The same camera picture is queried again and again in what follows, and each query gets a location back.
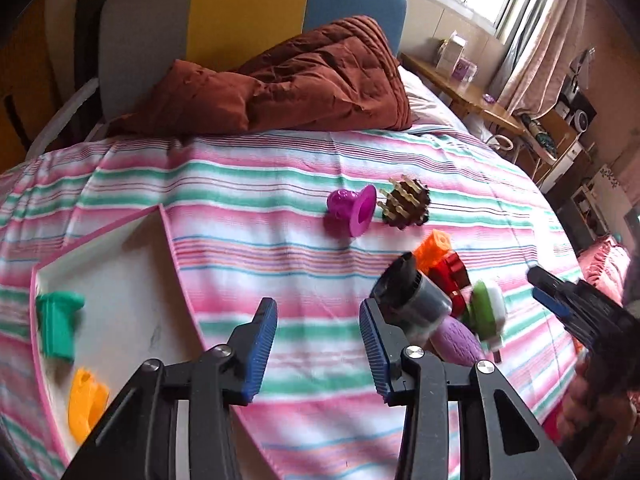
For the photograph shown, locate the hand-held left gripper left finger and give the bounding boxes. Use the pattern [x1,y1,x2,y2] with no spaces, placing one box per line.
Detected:
[62,297,279,480]

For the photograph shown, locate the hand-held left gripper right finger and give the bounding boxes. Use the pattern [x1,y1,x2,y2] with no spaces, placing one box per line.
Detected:
[359,297,576,480]

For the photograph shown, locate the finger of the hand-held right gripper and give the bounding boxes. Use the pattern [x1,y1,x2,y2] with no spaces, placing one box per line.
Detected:
[532,287,572,322]
[527,266,576,302]

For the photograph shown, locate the green and white gadget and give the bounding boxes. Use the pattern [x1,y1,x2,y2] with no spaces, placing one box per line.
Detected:
[462,280,508,353]

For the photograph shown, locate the black and grey cylinder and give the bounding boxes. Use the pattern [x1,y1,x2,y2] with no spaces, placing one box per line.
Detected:
[370,252,453,343]

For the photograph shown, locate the orange plastic block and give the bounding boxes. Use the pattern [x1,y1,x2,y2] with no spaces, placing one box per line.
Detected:
[414,229,453,276]

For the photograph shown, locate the purple suction cup toy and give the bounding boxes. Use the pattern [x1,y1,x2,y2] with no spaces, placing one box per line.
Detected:
[326,184,377,237]

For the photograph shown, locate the white tray with pink rim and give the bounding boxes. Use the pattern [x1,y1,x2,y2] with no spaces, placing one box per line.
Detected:
[30,205,281,480]

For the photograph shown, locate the brown spiky toy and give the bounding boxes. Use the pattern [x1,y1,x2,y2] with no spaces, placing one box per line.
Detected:
[377,176,431,231]

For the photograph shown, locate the person's right hand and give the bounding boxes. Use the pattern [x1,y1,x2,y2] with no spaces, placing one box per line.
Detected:
[560,360,640,441]

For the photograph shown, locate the pink cushion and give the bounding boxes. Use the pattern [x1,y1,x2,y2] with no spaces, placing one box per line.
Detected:
[577,235,631,301]

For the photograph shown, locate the purple oval case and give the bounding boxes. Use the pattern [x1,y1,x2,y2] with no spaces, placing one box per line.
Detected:
[431,316,488,366]

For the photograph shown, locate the striped bedsheet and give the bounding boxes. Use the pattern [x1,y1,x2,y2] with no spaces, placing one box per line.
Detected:
[0,127,586,480]

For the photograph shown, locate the red glossy toy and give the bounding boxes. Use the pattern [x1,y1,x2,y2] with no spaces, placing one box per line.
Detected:
[429,252,471,318]

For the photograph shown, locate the wooden shelf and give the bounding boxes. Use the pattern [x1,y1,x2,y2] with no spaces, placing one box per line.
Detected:
[515,110,586,186]

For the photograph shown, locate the black stereo speaker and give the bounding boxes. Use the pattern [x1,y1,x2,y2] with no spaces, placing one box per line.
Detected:
[557,85,598,131]

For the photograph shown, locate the yellow plastic toy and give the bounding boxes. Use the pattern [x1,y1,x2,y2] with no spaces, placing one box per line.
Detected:
[68,367,111,445]

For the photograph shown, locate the wooden desk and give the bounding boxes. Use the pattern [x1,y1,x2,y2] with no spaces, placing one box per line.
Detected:
[400,52,526,136]

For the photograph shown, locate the green plastic toy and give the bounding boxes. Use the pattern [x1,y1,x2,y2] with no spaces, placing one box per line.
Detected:
[36,291,86,363]

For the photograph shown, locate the white pillow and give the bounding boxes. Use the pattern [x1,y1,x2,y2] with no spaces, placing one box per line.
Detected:
[397,66,493,143]

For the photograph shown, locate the purple box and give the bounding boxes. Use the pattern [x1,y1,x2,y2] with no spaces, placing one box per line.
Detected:
[452,57,478,82]

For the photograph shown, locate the beige curtain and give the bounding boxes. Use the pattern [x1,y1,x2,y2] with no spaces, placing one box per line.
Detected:
[492,0,591,111]

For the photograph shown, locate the white box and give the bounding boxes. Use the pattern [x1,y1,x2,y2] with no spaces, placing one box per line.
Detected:
[434,32,468,73]

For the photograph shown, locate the brown quilt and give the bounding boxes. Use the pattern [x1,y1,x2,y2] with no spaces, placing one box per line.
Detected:
[107,16,413,136]

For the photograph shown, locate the grey yellow blue headboard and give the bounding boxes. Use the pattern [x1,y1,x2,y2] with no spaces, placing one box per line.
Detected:
[98,0,407,121]

